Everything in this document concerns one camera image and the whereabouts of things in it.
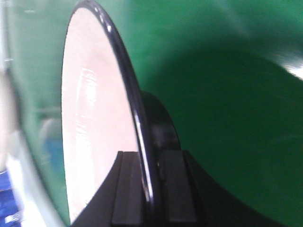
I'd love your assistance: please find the beige black-rimmed plate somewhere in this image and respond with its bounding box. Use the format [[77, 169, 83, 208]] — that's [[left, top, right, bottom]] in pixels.
[[61, 0, 180, 223]]

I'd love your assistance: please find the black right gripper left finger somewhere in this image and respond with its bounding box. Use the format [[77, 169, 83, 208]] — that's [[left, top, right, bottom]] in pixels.
[[71, 151, 144, 227]]

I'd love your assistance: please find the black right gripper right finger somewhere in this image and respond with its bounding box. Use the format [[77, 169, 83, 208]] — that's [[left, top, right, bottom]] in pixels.
[[160, 150, 281, 227]]

